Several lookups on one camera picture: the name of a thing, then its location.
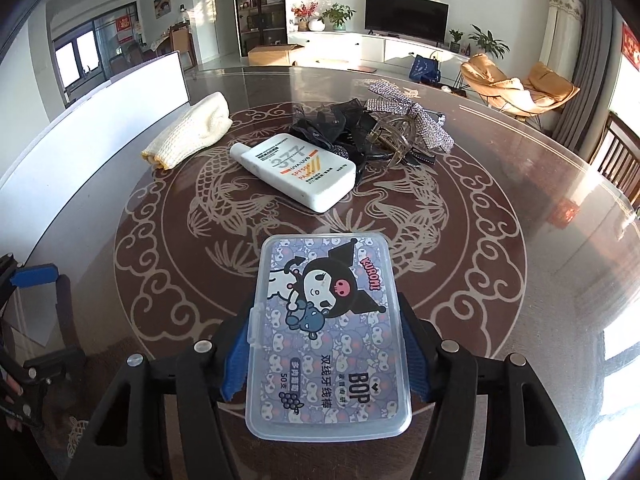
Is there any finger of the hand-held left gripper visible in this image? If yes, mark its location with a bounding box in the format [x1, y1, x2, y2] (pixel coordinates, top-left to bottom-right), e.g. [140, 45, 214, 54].
[22, 344, 87, 387]
[13, 262, 77, 350]

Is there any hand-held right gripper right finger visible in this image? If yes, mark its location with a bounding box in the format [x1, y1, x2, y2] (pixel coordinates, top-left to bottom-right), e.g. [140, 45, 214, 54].
[399, 301, 587, 480]

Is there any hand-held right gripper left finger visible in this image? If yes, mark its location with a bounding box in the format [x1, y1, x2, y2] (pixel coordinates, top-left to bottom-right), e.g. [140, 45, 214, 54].
[65, 304, 259, 480]

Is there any clear plastic box cartoon print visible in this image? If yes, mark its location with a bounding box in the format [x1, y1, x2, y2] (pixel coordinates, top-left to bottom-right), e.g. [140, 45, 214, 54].
[245, 232, 412, 456]

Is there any white storage container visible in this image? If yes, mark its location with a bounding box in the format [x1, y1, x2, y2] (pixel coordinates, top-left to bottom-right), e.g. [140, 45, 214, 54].
[0, 50, 190, 271]

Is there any black hair clip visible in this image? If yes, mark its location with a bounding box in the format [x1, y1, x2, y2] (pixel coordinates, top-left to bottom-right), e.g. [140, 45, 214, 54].
[400, 149, 437, 169]

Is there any white sunscreen bottle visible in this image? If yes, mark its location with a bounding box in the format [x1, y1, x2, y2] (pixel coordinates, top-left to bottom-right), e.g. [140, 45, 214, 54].
[230, 133, 357, 212]

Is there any clear hair claw clip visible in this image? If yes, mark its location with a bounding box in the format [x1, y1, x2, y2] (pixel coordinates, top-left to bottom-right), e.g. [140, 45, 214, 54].
[367, 116, 417, 170]

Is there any cream knitted glove yellow edge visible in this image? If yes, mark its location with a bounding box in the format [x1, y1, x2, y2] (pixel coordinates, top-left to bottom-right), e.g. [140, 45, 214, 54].
[141, 91, 233, 171]

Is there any black lace hair bow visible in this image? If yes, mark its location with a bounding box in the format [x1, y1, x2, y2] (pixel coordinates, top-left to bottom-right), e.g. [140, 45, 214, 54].
[289, 97, 373, 157]

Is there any rhinestone hair bow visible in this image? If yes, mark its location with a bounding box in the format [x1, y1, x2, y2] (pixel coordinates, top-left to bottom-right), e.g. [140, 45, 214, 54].
[364, 80, 454, 153]

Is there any person's left hand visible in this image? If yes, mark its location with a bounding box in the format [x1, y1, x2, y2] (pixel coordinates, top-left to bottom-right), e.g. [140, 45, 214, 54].
[0, 375, 26, 433]

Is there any red door poster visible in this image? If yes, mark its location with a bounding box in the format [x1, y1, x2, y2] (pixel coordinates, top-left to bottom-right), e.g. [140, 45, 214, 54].
[116, 15, 141, 43]

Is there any light wooden chair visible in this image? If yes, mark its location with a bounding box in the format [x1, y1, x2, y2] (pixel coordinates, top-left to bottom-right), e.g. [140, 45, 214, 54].
[170, 24, 194, 71]

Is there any wooden dining chair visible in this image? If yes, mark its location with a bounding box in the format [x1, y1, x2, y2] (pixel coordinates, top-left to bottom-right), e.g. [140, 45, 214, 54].
[590, 112, 640, 206]

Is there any orange lounge chair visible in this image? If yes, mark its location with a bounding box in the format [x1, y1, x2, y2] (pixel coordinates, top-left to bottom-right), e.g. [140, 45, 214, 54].
[520, 61, 581, 116]
[460, 54, 531, 111]

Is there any blue bag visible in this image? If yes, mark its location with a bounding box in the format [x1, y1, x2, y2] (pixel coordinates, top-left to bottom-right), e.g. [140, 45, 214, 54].
[410, 52, 442, 83]

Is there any cardboard box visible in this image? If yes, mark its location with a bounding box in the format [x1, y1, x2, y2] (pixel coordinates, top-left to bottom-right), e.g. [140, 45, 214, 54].
[247, 44, 304, 67]

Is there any white television cabinet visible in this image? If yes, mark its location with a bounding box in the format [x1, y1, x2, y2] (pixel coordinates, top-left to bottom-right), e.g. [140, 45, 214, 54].
[287, 30, 473, 78]

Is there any large-leaf potted plant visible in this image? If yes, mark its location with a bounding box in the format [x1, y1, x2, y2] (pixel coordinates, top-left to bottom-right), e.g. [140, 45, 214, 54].
[467, 25, 511, 58]

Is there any black television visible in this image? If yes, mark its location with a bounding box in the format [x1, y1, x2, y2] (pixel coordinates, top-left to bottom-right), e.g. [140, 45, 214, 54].
[365, 0, 449, 43]

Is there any grey curtain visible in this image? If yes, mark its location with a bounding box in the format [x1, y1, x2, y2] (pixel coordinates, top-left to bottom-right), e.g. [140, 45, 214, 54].
[552, 0, 626, 151]

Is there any dark glass display cabinet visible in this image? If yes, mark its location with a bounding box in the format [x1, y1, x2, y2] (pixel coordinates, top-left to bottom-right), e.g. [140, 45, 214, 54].
[232, 0, 288, 58]

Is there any green leafy potted plant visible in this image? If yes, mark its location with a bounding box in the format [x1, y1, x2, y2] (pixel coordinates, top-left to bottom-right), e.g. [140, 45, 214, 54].
[320, 3, 357, 31]

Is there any red flower bouquet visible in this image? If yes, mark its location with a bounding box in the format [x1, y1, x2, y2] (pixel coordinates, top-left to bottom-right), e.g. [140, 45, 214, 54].
[291, 2, 321, 31]

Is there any covered floor air conditioner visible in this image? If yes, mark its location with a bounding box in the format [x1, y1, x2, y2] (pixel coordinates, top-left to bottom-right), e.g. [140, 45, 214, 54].
[540, 0, 586, 66]

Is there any red wall decoration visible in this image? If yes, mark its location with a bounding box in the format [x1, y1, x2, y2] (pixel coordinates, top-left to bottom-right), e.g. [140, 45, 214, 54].
[621, 24, 640, 68]

